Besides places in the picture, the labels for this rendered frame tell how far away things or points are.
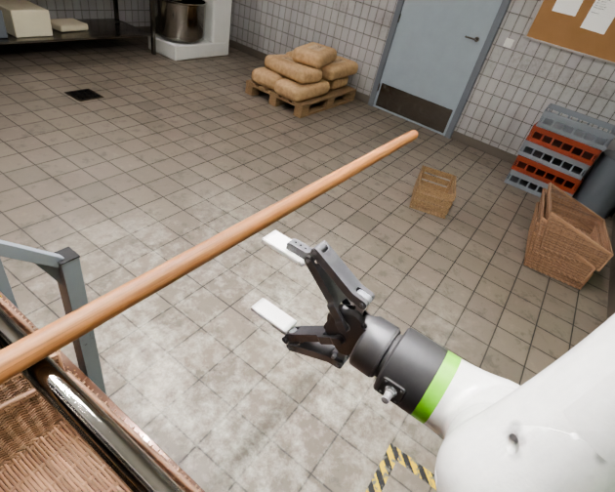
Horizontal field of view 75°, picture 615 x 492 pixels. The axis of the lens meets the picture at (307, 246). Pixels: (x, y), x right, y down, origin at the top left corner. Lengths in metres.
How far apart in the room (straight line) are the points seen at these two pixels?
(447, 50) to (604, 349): 4.85
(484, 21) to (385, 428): 4.16
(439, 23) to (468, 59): 0.49
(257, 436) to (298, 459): 0.18
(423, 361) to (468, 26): 4.72
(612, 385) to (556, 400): 0.04
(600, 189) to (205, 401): 3.89
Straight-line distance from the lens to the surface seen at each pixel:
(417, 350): 0.51
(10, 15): 5.19
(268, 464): 1.74
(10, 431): 1.10
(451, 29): 5.13
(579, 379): 0.38
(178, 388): 1.87
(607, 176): 4.55
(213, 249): 0.61
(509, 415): 0.39
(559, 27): 4.94
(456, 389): 0.50
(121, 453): 0.46
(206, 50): 6.08
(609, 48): 4.92
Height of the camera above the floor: 1.59
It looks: 37 degrees down
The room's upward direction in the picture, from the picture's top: 14 degrees clockwise
